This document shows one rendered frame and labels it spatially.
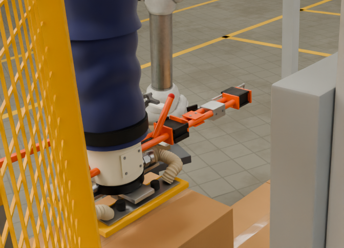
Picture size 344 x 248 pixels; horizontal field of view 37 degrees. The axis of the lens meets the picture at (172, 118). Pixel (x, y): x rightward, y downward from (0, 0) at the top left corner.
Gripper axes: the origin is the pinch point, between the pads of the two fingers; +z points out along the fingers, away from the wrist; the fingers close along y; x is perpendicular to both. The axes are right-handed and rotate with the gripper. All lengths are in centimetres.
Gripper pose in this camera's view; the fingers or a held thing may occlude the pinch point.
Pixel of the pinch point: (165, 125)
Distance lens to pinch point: 175.6
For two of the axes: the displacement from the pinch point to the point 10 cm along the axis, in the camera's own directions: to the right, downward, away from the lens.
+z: 7.2, 2.3, -6.6
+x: -6.9, 3.3, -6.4
